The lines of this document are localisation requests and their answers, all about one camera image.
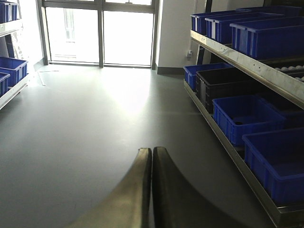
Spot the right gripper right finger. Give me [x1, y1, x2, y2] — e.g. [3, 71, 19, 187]
[152, 147, 242, 228]

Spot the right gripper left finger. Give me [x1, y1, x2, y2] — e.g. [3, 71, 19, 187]
[66, 148, 152, 228]

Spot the blue bin lower middle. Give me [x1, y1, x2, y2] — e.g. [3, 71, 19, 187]
[213, 95, 286, 147]

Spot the blue bin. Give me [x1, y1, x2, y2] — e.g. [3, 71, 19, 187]
[183, 62, 235, 92]
[205, 12, 284, 44]
[242, 128, 304, 206]
[230, 17, 304, 60]
[190, 10, 242, 35]
[213, 95, 286, 147]

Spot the blue bin lower near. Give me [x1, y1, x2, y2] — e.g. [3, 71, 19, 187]
[242, 128, 304, 206]

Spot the black storage bin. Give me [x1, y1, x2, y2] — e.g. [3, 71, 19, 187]
[197, 68, 266, 114]

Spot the blue bin lower far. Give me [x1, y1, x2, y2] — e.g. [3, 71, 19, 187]
[183, 62, 235, 92]

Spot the blue bin upper middle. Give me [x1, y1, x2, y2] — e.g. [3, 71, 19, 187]
[205, 12, 284, 44]

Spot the blue bin upper far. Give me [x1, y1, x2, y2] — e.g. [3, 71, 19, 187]
[190, 10, 242, 35]

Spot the blue bin upper near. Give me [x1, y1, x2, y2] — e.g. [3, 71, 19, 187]
[230, 17, 304, 60]

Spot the metal shelving rack right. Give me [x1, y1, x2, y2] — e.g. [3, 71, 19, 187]
[184, 31, 304, 228]

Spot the blue bins left shelf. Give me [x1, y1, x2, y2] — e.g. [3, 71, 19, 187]
[0, 0, 28, 96]

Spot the glass window door frame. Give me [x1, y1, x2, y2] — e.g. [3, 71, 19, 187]
[36, 0, 160, 70]

